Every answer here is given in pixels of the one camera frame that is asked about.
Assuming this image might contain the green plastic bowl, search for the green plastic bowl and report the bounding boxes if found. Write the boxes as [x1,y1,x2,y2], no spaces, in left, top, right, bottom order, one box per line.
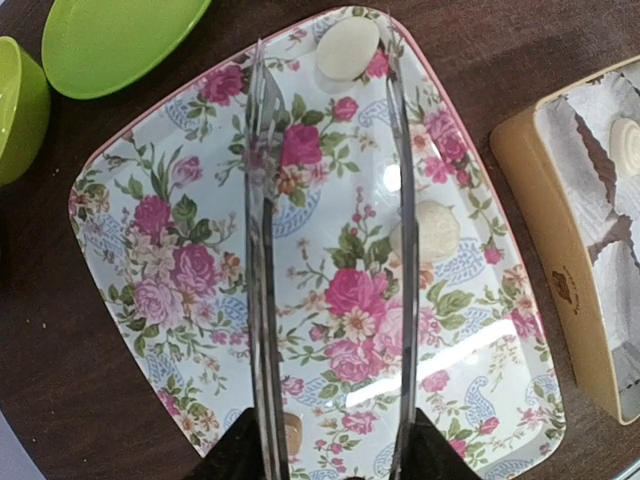
[1,36,51,186]

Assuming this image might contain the floral rectangular tray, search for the floral rectangular tray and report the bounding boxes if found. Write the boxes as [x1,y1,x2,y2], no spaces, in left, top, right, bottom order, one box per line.
[69,6,566,479]

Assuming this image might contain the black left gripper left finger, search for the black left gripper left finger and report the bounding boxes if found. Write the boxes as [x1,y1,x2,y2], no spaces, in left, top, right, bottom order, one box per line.
[184,408,260,480]

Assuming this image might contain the white round chocolate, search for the white round chocolate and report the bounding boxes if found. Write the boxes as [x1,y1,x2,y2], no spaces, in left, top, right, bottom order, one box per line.
[316,17,380,82]

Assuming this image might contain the metal tongs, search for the metal tongs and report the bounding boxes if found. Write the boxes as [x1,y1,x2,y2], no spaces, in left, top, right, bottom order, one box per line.
[244,42,419,479]

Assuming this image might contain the caramel brown chocolate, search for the caramel brown chocolate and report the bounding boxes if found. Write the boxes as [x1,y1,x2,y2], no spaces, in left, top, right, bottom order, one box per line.
[284,412,303,456]

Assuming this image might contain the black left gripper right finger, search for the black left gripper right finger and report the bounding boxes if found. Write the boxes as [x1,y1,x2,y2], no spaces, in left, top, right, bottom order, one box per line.
[399,408,480,480]

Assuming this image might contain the white heart chocolate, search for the white heart chocolate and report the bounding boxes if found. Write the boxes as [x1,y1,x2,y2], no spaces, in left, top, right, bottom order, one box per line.
[415,200,461,264]

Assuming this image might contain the white swirl chocolate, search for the white swirl chocolate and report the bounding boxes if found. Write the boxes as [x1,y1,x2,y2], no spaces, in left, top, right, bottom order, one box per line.
[609,118,640,179]

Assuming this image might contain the green plastic plate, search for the green plastic plate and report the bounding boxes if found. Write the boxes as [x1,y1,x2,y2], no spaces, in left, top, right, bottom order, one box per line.
[41,0,211,100]

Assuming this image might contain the tan chocolate tin box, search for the tan chocolate tin box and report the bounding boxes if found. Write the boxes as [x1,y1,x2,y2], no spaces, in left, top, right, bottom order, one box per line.
[490,58,639,425]

